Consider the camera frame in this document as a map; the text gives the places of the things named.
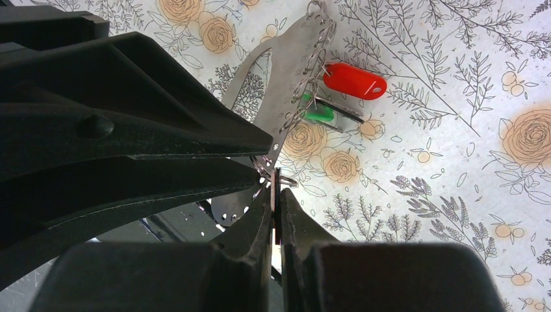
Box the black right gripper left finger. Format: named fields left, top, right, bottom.
left=31, top=189, right=273, bottom=311

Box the green plastic key tag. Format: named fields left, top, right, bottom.
left=303, top=96, right=335, bottom=122

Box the silver metal key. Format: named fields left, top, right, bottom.
left=270, top=168, right=298, bottom=245

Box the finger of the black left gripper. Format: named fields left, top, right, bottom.
left=1, top=157, right=259, bottom=288
left=1, top=6, right=273, bottom=172

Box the black plastic key tag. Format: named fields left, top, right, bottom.
left=316, top=98, right=365, bottom=124

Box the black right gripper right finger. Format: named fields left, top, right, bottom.
left=279, top=188, right=504, bottom=311

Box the red plastic key tag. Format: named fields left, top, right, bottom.
left=322, top=62, right=387, bottom=100

